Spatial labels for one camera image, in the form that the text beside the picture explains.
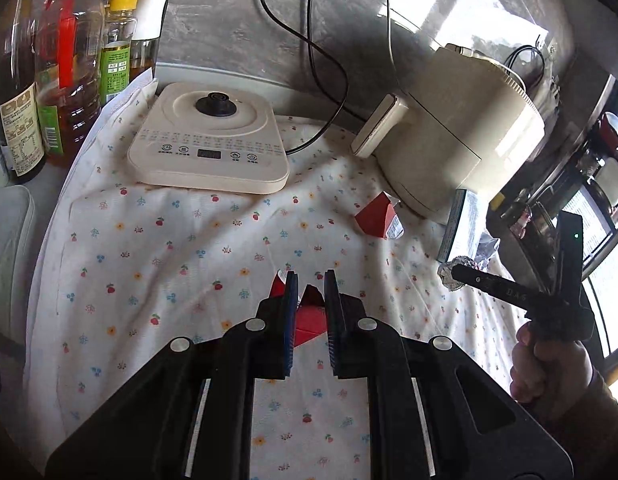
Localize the red torn packet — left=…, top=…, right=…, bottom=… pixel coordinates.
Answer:
left=262, top=276, right=327, bottom=347
left=354, top=192, right=404, bottom=240

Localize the person's right hand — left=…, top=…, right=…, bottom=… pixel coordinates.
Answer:
left=510, top=322, right=593, bottom=419

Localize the crumpled silver red wrapper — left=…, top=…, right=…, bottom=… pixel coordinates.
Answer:
left=474, top=232, right=501, bottom=270

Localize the white printed label packet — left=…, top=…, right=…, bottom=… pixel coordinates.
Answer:
left=437, top=188, right=488, bottom=263

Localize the crumpled aluminium foil ball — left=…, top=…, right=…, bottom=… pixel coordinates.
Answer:
left=437, top=256, right=478, bottom=292

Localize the floral white tablecloth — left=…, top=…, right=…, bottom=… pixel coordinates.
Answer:
left=24, top=78, right=522, bottom=467

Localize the cream induction cooker base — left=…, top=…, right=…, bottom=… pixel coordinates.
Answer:
left=126, top=82, right=289, bottom=195

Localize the cream air fryer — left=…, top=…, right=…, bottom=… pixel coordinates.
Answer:
left=351, top=44, right=544, bottom=224

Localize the yellow-capped green label bottle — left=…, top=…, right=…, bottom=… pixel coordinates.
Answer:
left=100, top=0, right=138, bottom=106

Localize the large cooking oil bottle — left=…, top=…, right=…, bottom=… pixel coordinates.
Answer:
left=34, top=0, right=105, bottom=168

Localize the dark soy sauce bottle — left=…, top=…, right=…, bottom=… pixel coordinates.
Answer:
left=0, top=0, right=45, bottom=184

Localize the black power cable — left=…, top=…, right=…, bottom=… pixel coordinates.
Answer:
left=256, top=0, right=368, bottom=156

